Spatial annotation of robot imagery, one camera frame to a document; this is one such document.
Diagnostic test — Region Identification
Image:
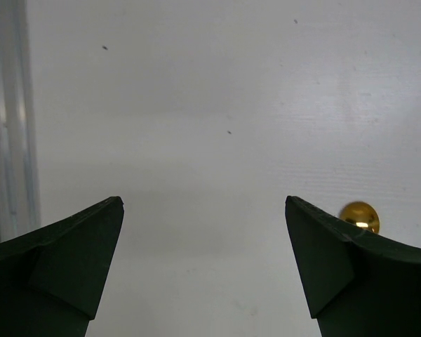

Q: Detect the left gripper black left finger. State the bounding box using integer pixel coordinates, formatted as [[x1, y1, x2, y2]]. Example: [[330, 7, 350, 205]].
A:
[[0, 197, 123, 336]]

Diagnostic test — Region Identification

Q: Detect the aluminium frame rail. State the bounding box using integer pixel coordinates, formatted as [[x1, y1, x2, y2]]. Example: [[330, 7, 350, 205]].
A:
[[0, 1, 41, 243]]

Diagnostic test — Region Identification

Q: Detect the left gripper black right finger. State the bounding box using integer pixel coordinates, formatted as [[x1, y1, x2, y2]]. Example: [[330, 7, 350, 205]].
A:
[[285, 196, 421, 336]]

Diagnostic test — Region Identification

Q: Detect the gold spoon dark handle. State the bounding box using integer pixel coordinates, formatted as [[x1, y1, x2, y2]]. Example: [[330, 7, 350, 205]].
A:
[[339, 201, 380, 234]]

